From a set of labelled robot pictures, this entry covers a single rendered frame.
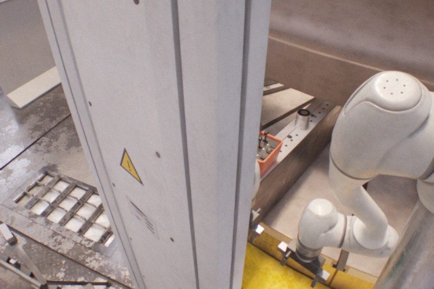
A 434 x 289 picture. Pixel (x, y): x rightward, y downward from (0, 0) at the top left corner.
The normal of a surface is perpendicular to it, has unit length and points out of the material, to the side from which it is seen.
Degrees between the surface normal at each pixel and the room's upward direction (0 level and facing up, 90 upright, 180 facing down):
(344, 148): 105
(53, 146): 0
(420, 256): 82
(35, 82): 37
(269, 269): 0
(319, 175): 0
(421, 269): 81
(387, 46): 67
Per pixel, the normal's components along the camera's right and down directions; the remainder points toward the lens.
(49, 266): 0.00, -0.81
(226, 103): 0.73, 0.40
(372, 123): -0.78, 0.34
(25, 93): 0.56, -0.51
